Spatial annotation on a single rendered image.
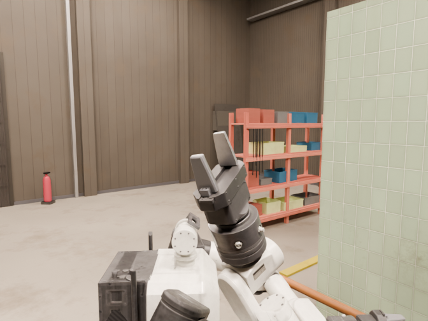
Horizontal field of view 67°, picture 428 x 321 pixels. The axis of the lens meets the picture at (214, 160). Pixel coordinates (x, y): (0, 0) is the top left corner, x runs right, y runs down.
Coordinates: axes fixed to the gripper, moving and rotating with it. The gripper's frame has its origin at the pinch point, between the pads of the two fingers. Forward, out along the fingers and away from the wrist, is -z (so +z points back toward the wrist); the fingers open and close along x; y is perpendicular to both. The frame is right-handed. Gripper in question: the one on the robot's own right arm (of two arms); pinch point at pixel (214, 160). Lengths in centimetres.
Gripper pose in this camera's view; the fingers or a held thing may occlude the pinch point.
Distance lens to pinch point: 50.8
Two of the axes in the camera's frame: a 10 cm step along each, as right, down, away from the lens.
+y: 8.7, -0.7, -4.9
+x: 4.0, -4.7, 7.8
